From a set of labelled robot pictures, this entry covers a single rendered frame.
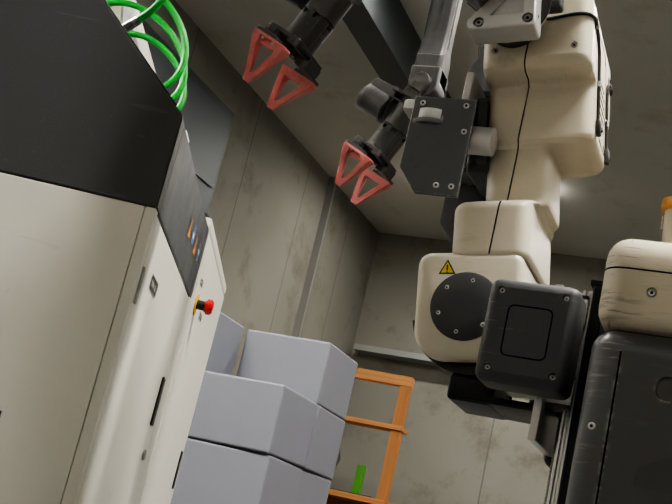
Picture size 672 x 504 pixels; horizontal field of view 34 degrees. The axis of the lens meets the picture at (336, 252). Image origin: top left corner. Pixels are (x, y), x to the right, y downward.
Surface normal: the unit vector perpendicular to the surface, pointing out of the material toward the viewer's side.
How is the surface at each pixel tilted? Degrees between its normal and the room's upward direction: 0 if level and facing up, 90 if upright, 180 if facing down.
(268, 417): 90
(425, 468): 90
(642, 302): 90
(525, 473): 90
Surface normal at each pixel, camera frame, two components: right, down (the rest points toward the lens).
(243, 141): 0.92, 0.12
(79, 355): 0.05, -0.25
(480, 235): -0.33, -0.32
